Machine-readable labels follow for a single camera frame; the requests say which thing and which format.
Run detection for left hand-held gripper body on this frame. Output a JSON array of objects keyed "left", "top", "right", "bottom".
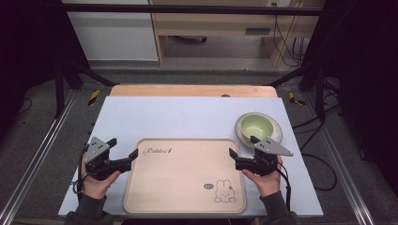
[{"left": 82, "top": 136, "right": 132, "bottom": 182}]

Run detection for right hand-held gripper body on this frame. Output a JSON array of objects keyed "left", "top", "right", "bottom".
[{"left": 235, "top": 137, "right": 295, "bottom": 177}]

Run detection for light green bowl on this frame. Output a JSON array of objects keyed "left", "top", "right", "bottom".
[{"left": 234, "top": 112, "right": 283, "bottom": 151}]

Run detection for wooden tray with rabbit print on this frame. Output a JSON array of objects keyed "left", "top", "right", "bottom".
[{"left": 122, "top": 137, "right": 248, "bottom": 215}]

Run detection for person's right hand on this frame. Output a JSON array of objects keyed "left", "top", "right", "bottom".
[{"left": 241, "top": 155, "right": 284, "bottom": 198}]

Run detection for person's left hand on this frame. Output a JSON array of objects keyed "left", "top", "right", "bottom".
[{"left": 80, "top": 156, "right": 122, "bottom": 201}]

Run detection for yellow black tape marker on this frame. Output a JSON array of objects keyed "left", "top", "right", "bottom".
[
  {"left": 287, "top": 91, "right": 307, "bottom": 106},
  {"left": 87, "top": 89, "right": 101, "bottom": 107}
]

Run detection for white table board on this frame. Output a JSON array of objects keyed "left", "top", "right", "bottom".
[{"left": 58, "top": 96, "right": 325, "bottom": 218}]

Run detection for black metal stand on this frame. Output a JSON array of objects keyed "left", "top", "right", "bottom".
[
  {"left": 266, "top": 60, "right": 327, "bottom": 124},
  {"left": 54, "top": 57, "right": 117, "bottom": 119}
]

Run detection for wooden table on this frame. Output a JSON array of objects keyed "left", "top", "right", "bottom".
[{"left": 109, "top": 83, "right": 279, "bottom": 98}]

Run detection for white cabinet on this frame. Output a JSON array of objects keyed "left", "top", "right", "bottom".
[{"left": 61, "top": 0, "right": 160, "bottom": 62}]

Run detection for wooden cabinet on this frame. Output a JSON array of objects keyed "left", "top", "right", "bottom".
[{"left": 147, "top": 0, "right": 327, "bottom": 68}]

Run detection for black curtain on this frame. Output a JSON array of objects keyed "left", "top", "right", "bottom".
[
  {"left": 0, "top": 0, "right": 91, "bottom": 143},
  {"left": 299, "top": 0, "right": 398, "bottom": 199}
]

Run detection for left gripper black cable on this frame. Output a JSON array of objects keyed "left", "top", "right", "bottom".
[{"left": 70, "top": 145, "right": 90, "bottom": 202}]

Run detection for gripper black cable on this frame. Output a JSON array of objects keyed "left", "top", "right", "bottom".
[
  {"left": 70, "top": 145, "right": 90, "bottom": 202},
  {"left": 275, "top": 161, "right": 292, "bottom": 213}
]

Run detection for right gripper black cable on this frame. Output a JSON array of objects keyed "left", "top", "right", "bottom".
[{"left": 275, "top": 161, "right": 292, "bottom": 213}]

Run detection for aluminium floor rail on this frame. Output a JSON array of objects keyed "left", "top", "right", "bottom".
[
  {"left": 0, "top": 89, "right": 80, "bottom": 225},
  {"left": 300, "top": 93, "right": 375, "bottom": 225}
]

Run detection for black floor cable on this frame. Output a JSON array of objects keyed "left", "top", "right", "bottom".
[{"left": 291, "top": 104, "right": 340, "bottom": 192}]

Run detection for black cables at wooden cabinet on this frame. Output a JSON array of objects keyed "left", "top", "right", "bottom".
[{"left": 272, "top": 14, "right": 307, "bottom": 68}]

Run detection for black horizontal frame bar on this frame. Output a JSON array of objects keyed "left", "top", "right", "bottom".
[{"left": 61, "top": 3, "right": 326, "bottom": 17}]

